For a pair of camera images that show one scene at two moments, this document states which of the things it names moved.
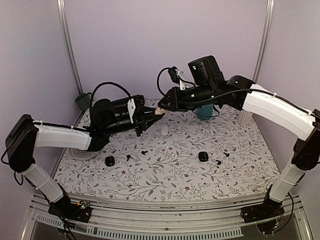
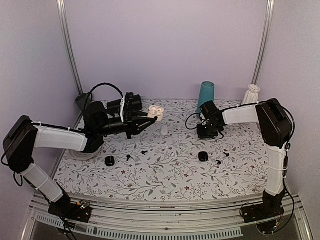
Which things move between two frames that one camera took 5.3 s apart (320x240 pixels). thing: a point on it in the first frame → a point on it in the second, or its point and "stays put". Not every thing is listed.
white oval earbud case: [164, 130] stays put
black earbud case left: [109, 161] stays put
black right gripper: [176, 103] → [201, 135]
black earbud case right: [203, 156] stays put
